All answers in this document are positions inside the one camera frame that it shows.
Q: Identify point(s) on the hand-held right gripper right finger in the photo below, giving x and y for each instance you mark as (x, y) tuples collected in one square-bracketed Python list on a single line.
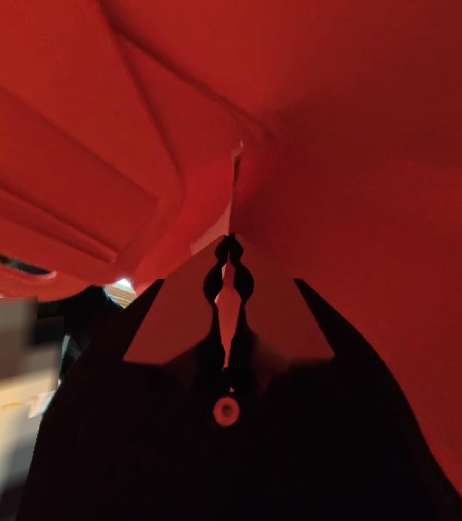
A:
[(284, 325)]

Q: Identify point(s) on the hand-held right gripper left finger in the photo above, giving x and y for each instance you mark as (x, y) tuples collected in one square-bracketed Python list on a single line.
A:
[(174, 321)]

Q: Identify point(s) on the red plastic bin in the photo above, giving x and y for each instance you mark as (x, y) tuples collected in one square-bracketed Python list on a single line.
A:
[(336, 122)]

